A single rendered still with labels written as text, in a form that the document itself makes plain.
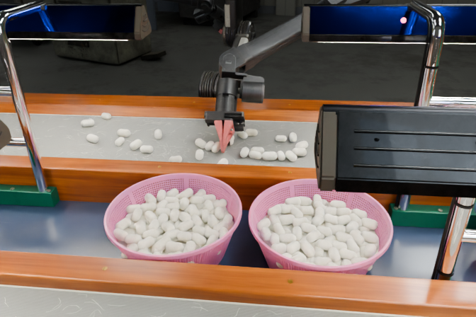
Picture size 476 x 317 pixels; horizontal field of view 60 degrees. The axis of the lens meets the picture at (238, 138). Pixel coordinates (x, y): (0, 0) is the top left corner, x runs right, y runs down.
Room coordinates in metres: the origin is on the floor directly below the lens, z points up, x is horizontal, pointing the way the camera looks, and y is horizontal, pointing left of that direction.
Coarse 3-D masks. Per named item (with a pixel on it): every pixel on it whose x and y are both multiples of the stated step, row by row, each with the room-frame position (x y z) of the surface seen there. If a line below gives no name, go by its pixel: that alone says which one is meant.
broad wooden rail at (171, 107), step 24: (0, 96) 1.32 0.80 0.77; (48, 96) 1.31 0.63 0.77; (72, 96) 1.30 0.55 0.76; (96, 96) 1.30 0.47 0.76; (120, 96) 1.29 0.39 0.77; (144, 96) 1.29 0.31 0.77; (168, 96) 1.29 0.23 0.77; (264, 120) 1.14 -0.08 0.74; (288, 120) 1.13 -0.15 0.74; (312, 120) 1.12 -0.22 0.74
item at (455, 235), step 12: (456, 204) 0.49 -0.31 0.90; (468, 204) 0.48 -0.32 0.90; (456, 216) 0.48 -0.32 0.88; (468, 216) 0.48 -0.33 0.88; (444, 228) 0.49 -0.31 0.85; (456, 228) 0.48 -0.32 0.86; (444, 240) 0.49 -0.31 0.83; (456, 240) 0.48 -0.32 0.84; (468, 240) 0.48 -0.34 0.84; (444, 252) 0.49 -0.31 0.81; (456, 252) 0.48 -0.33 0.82; (444, 264) 0.48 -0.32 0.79; (432, 276) 0.49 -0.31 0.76; (444, 276) 0.48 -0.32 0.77
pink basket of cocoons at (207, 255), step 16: (160, 176) 0.79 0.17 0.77; (176, 176) 0.79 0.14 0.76; (192, 176) 0.79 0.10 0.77; (208, 176) 0.78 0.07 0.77; (128, 192) 0.73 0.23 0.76; (144, 192) 0.76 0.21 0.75; (208, 192) 0.77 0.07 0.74; (224, 192) 0.74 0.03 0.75; (112, 208) 0.68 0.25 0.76; (240, 208) 0.66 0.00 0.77; (112, 224) 0.65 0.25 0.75; (112, 240) 0.58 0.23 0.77; (224, 240) 0.58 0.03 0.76; (128, 256) 0.57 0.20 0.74; (144, 256) 0.54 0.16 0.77; (160, 256) 0.53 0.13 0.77; (176, 256) 0.53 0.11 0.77; (192, 256) 0.55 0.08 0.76; (208, 256) 0.57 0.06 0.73
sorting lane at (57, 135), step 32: (64, 128) 1.11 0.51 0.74; (96, 128) 1.10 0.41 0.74; (128, 128) 1.10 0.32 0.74; (160, 128) 1.10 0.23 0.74; (192, 128) 1.09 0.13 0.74; (256, 128) 1.08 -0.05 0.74; (288, 128) 1.08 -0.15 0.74; (160, 160) 0.91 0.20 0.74; (192, 160) 0.91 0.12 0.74; (256, 160) 0.90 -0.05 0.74; (288, 160) 0.90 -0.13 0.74
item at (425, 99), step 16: (416, 0) 0.88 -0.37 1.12; (432, 16) 0.75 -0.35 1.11; (432, 32) 0.73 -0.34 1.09; (432, 48) 0.72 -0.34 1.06; (432, 64) 0.72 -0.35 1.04; (432, 80) 0.72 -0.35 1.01; (416, 96) 0.73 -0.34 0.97; (400, 208) 0.72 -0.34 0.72; (416, 208) 0.72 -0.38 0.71; (432, 208) 0.72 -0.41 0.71; (448, 208) 0.72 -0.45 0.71; (400, 224) 0.71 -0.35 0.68; (416, 224) 0.71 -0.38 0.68; (432, 224) 0.71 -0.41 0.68
